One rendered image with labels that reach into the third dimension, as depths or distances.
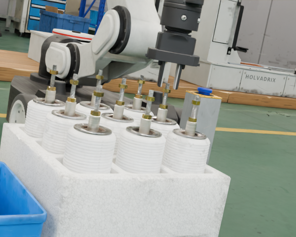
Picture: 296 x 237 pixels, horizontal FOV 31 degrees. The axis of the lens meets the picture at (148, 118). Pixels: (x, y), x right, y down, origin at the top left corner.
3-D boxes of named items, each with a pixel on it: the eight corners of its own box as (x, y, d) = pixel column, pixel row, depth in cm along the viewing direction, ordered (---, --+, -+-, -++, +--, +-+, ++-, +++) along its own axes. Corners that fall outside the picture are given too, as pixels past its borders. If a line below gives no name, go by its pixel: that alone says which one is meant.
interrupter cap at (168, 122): (174, 128, 121) (174, 125, 121) (142, 121, 122) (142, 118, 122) (178, 122, 129) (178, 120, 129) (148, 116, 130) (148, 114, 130)
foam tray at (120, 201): (-7, 193, 129) (3, 122, 126) (130, 190, 150) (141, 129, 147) (50, 271, 97) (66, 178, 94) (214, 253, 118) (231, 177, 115)
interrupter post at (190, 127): (188, 137, 114) (190, 122, 114) (181, 134, 116) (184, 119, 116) (196, 137, 116) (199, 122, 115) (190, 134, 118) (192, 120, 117)
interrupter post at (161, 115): (164, 124, 124) (167, 110, 124) (154, 122, 125) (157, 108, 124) (166, 122, 127) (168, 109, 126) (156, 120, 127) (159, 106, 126)
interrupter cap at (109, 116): (97, 119, 116) (97, 115, 116) (104, 113, 123) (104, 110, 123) (131, 125, 115) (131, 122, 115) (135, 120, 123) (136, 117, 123)
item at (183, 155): (168, 222, 113) (185, 140, 109) (144, 204, 120) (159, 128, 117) (203, 219, 118) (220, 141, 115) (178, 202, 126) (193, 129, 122)
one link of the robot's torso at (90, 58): (51, 48, 191) (112, -3, 151) (101, 55, 201) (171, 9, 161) (51, 90, 188) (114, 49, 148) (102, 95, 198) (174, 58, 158)
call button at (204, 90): (193, 93, 140) (194, 86, 140) (205, 94, 143) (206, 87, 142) (202, 96, 137) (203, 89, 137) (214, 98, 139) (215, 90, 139)
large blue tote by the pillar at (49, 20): (34, 42, 592) (38, 9, 585) (67, 46, 616) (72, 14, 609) (52, 49, 552) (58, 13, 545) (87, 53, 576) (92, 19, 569)
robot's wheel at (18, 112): (3, 148, 168) (11, 87, 164) (19, 149, 170) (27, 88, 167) (21, 169, 151) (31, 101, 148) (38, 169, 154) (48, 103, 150)
